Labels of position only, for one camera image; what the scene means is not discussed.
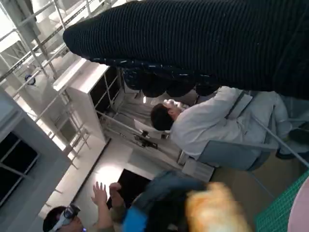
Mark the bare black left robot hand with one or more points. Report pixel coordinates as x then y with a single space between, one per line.
149 193

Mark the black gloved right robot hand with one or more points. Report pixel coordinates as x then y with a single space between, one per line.
193 41

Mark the oblong toy bread loaf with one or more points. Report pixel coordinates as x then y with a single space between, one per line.
217 212

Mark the pink bowl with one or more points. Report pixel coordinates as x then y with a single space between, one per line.
301 212

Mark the white desk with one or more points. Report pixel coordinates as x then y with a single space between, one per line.
144 159

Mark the black desk device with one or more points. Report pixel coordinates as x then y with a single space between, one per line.
144 141

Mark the VR headset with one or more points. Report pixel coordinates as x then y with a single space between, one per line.
68 212

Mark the grey chair with casters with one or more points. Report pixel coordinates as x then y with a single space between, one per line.
229 154

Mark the white shelf cabinet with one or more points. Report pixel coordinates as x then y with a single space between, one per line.
82 101

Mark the green cutting mat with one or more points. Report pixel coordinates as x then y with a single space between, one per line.
277 207

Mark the dark window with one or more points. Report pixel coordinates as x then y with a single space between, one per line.
14 157

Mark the metal pipe frame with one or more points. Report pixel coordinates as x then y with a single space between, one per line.
23 36

